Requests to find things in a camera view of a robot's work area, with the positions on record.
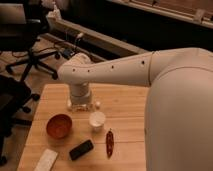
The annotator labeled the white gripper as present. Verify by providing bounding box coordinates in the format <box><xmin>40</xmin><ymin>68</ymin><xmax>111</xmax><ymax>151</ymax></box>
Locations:
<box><xmin>67</xmin><ymin>83</ymin><xmax>101</xmax><ymax>111</ymax></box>

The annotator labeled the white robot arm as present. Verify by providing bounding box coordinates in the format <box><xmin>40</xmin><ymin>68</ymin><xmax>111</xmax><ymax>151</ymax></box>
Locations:
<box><xmin>58</xmin><ymin>48</ymin><xmax>213</xmax><ymax>171</ymax></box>

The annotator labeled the red-brown ceramic bowl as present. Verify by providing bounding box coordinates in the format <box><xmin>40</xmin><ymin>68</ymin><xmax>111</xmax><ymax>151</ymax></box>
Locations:
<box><xmin>46</xmin><ymin>114</ymin><xmax>72</xmax><ymax>139</ymax></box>

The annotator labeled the red chili pepper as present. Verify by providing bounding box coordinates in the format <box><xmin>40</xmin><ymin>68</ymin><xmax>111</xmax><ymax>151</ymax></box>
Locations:
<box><xmin>106</xmin><ymin>129</ymin><xmax>114</xmax><ymax>158</ymax></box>

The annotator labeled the black rectangular remote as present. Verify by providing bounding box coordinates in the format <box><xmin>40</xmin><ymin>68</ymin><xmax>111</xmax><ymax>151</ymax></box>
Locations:
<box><xmin>69</xmin><ymin>140</ymin><xmax>94</xmax><ymax>160</ymax></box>

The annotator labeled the white rectangular block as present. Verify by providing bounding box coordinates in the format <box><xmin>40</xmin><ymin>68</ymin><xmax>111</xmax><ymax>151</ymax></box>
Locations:
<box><xmin>34</xmin><ymin>149</ymin><xmax>58</xmax><ymax>171</ymax></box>

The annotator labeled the dark chair at left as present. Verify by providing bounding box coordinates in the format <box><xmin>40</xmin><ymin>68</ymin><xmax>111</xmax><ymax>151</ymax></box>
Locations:
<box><xmin>0</xmin><ymin>75</ymin><xmax>40</xmax><ymax>166</ymax></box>

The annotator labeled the long wooden baseboard beam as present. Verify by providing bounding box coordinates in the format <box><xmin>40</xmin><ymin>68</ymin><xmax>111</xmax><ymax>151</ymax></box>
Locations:
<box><xmin>47</xmin><ymin>14</ymin><xmax>146</xmax><ymax>57</ymax></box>

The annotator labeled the black office chair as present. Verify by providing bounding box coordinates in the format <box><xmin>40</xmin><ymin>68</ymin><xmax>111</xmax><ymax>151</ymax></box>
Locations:
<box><xmin>0</xmin><ymin>0</ymin><xmax>60</xmax><ymax>82</ymax></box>

